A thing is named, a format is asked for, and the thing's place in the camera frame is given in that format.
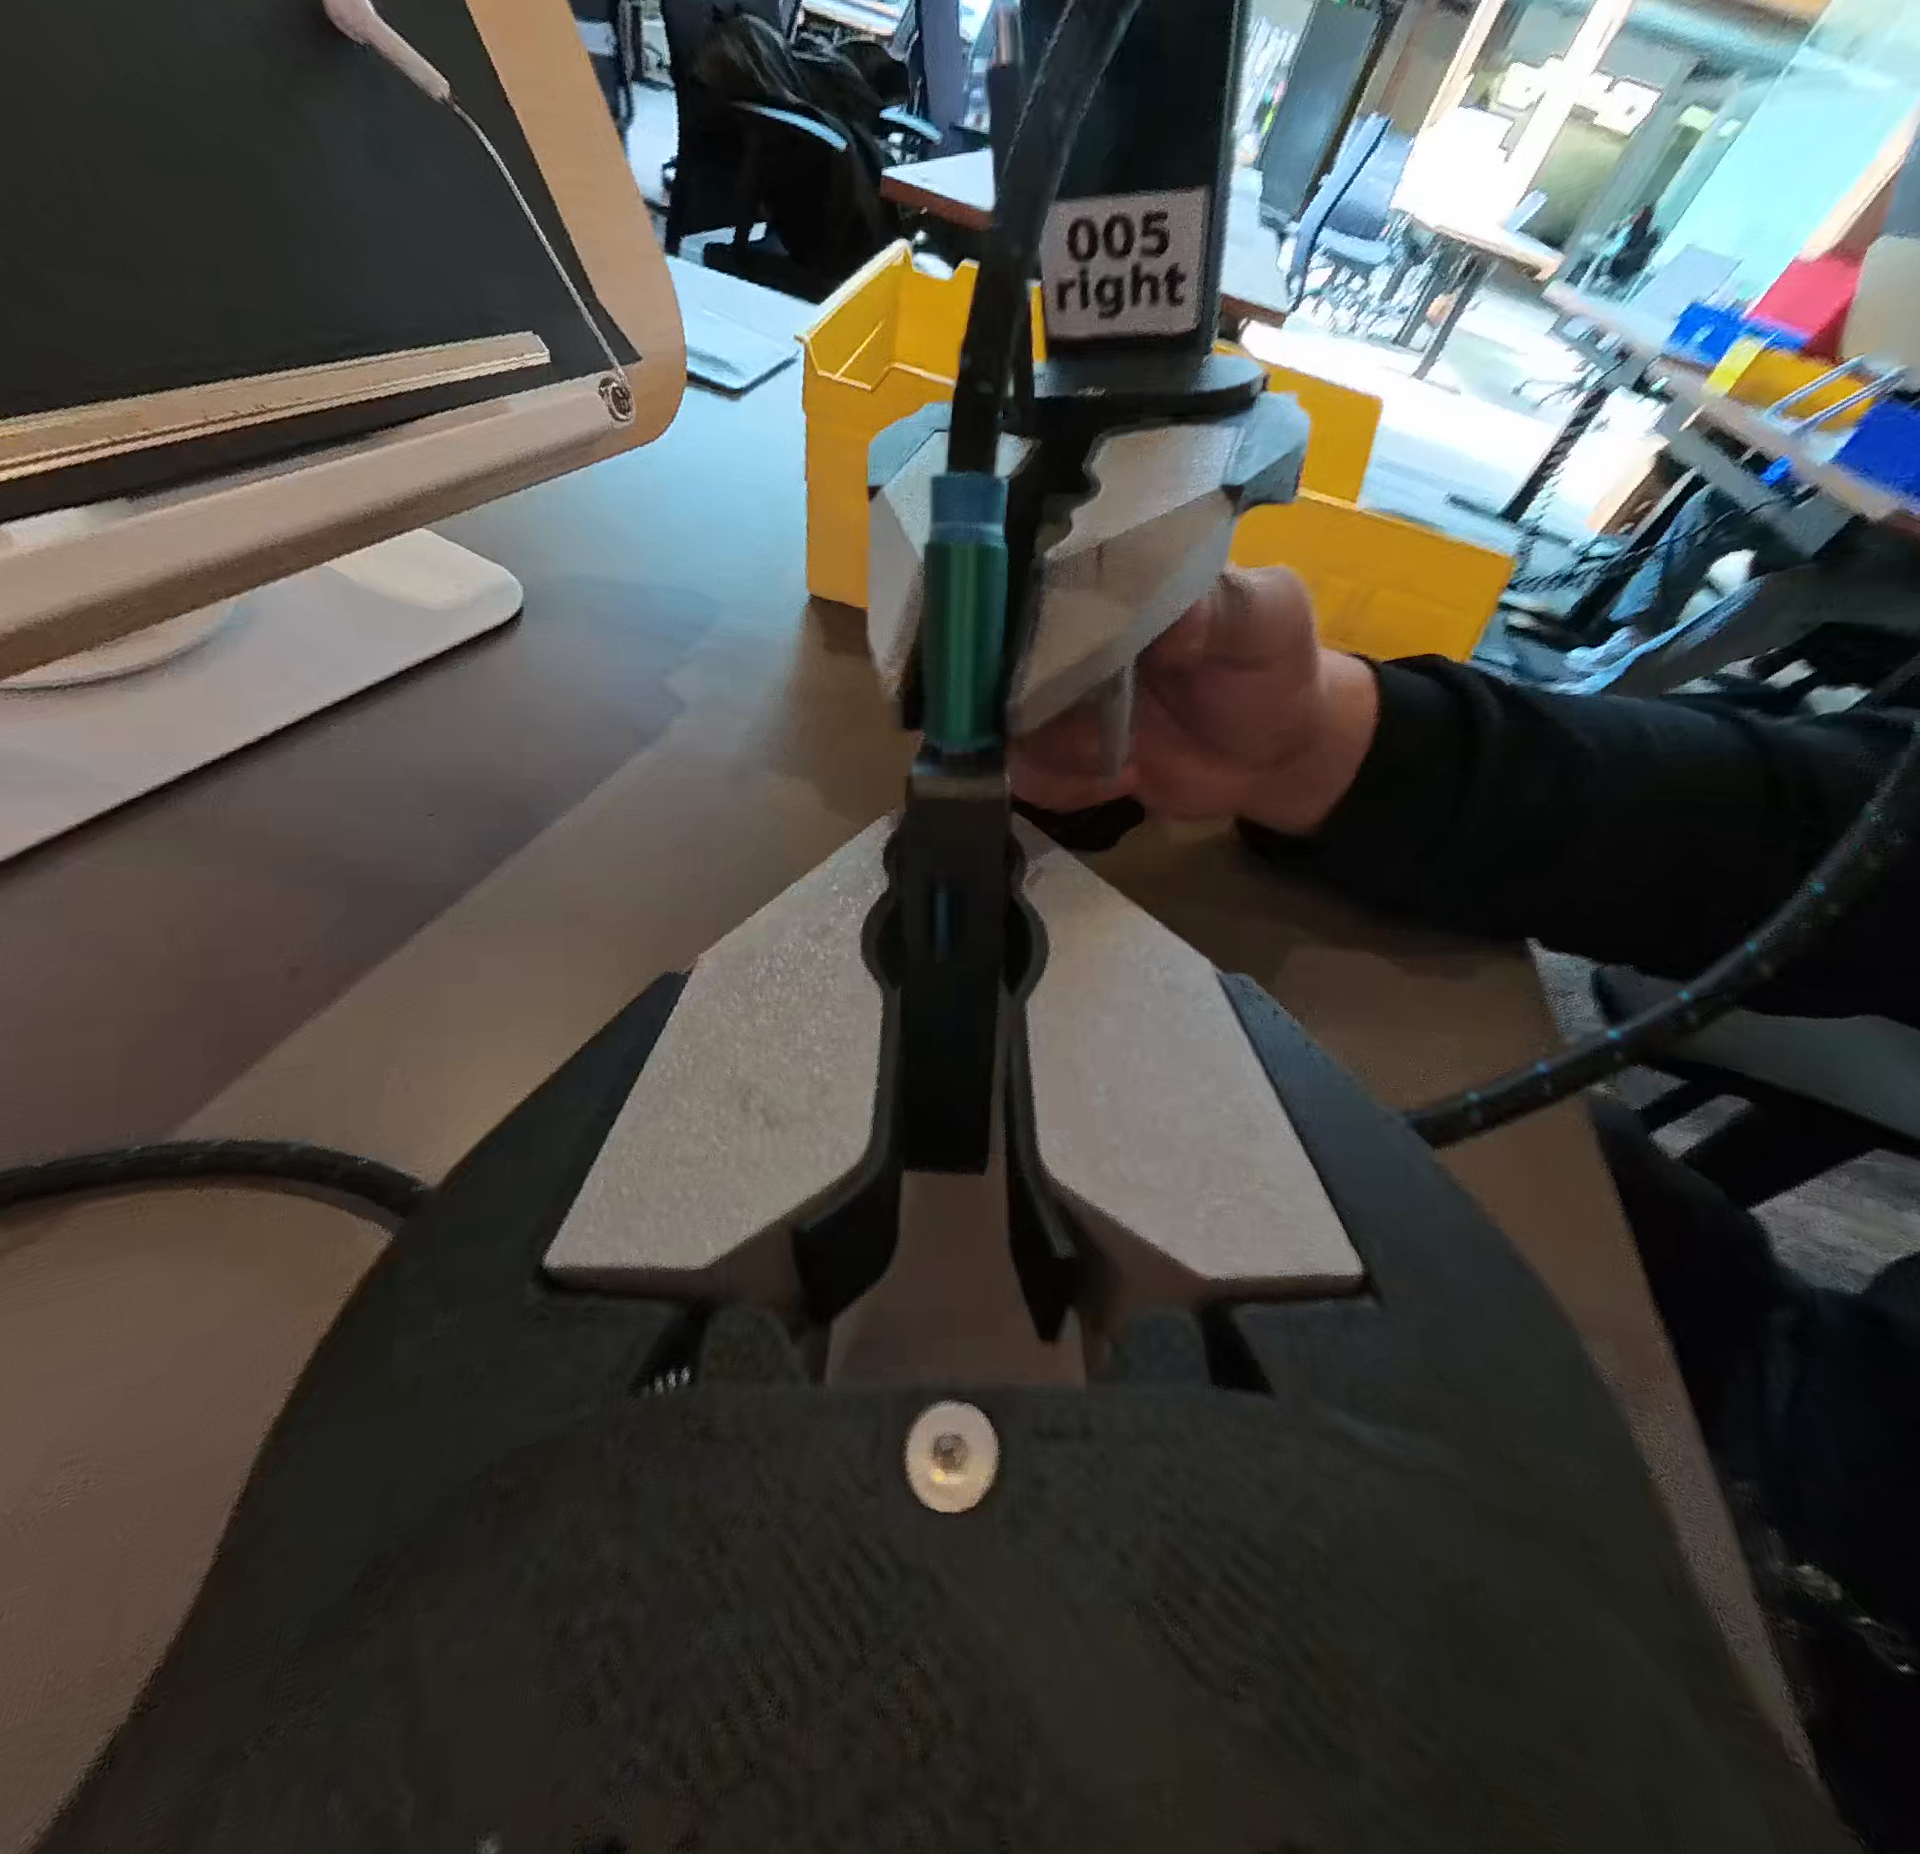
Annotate person's right hand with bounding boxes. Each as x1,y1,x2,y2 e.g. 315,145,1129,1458
1014,564,1382,836

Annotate braided HDMI cable green plugs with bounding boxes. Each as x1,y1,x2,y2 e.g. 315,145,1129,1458
923,0,1920,1153

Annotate black office chair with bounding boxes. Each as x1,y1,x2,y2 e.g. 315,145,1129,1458
651,0,902,295

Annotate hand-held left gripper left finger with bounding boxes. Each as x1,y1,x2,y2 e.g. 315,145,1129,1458
543,816,910,1321

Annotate yellow plastic bin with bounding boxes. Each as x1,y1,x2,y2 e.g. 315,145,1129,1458
799,241,1520,661

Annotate black HDMI extension cable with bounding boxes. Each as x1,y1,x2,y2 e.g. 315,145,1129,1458
0,750,1010,1224

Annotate wooden book stand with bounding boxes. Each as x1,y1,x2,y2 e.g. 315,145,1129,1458
0,0,694,865

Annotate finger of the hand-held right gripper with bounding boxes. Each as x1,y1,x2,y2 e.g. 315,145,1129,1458
999,428,1246,741
868,432,1040,731

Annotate silver flat pouch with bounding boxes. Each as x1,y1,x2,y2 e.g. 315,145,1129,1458
665,256,802,392

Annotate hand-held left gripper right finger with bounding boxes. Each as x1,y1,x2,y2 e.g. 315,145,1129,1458
1003,816,1366,1342

